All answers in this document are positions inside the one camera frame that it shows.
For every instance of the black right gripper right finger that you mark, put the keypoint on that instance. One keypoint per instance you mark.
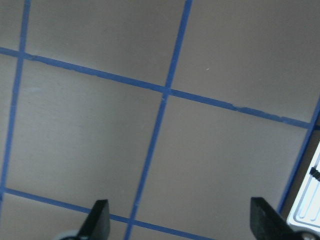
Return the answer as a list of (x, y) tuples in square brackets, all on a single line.
[(266, 224)]

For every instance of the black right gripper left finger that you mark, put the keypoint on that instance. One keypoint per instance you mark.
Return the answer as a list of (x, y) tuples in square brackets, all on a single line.
[(97, 224)]

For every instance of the small black bearing gear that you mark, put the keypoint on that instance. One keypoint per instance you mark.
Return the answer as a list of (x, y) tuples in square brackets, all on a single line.
[(314, 173)]

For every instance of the silver metal tray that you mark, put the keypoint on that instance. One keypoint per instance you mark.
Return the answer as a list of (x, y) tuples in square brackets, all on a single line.
[(305, 211)]

